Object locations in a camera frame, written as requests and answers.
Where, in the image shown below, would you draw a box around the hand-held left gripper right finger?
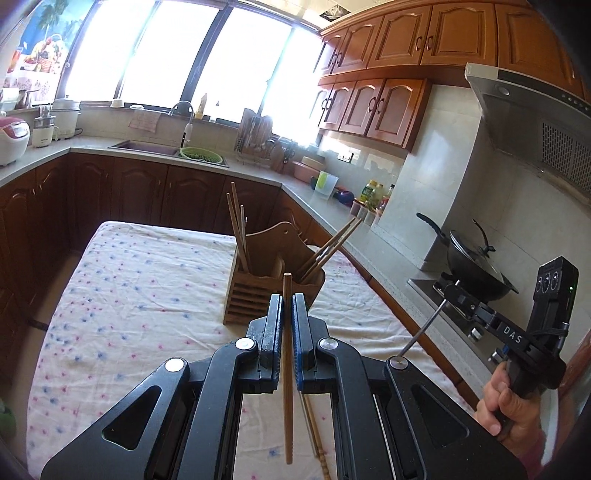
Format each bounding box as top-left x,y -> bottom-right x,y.
290,294 -> 529,480

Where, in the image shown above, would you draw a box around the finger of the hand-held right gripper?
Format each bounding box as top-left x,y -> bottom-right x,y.
433,279 -> 499,340

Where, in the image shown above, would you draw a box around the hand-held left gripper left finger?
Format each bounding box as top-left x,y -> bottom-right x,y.
41,294 -> 283,480

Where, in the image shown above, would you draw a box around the metal spoon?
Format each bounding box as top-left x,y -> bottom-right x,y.
400,298 -> 446,357

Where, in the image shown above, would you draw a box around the wooden utensil holder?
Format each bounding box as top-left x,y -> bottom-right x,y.
223,220 -> 326,326

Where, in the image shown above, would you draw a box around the person's right forearm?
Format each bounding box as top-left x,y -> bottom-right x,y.
526,438 -> 559,480

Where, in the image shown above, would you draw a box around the dish rack with utensils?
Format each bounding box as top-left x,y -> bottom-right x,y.
235,108 -> 278,169

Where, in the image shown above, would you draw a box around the person's right hand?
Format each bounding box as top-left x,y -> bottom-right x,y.
475,366 -> 542,451

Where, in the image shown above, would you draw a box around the black wok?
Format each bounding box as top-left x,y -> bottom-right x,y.
416,212 -> 520,303

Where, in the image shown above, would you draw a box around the gas stove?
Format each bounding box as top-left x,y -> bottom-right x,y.
406,272 -> 513,370

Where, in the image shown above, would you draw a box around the glass wok lid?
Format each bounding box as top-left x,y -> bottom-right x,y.
449,218 -> 504,284

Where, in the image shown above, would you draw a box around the metal chopstick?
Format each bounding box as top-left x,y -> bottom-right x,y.
301,392 -> 324,457

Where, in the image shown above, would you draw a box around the wooden chopstick with ridged end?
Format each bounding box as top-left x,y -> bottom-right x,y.
305,402 -> 332,480

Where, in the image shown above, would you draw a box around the spice jars set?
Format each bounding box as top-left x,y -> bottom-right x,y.
351,200 -> 377,227

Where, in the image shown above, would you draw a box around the grey kitchen countertop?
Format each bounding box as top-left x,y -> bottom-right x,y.
0,136 -> 490,384

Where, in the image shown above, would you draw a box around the floral white tablecloth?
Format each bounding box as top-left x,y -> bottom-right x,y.
25,220 -> 478,480

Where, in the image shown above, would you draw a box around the green white pitcher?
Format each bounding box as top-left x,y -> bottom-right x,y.
310,171 -> 340,200

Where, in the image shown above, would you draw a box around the pink lidded container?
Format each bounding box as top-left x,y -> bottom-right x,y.
293,156 -> 326,183

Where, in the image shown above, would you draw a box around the knife block with scissors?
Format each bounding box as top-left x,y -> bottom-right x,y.
270,137 -> 298,174

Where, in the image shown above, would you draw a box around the steel range hood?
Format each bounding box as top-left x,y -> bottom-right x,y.
464,62 -> 591,204

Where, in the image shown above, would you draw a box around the green plastic basin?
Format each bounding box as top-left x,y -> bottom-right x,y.
178,147 -> 225,164

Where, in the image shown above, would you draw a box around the dark wooden lower cabinets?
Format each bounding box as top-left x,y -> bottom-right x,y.
0,152 -> 370,324

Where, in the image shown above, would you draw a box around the wooden upper cabinets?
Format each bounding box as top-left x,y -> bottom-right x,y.
316,0 -> 583,153

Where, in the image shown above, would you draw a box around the chrome faucet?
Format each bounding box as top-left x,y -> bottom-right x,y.
168,100 -> 195,141

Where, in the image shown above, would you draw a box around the kitchen sink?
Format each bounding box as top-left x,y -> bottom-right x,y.
108,140 -> 181,155

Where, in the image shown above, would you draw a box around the pink hanging towel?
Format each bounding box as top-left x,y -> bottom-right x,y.
128,110 -> 161,134

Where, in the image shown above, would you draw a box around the green object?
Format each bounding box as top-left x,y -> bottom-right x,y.
0,397 -> 17,444

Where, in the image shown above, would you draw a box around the large white cooker pot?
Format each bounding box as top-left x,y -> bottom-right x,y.
52,95 -> 83,139

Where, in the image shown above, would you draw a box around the kitchen window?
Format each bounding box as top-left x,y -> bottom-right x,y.
65,0 -> 333,144

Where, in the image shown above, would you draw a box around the small white kitchen appliance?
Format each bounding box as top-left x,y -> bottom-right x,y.
31,106 -> 58,148

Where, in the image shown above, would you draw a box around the white pink rice cooker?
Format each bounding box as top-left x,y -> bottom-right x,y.
0,116 -> 32,168

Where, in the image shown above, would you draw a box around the wall poster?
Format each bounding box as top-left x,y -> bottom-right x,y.
0,0 -> 90,100

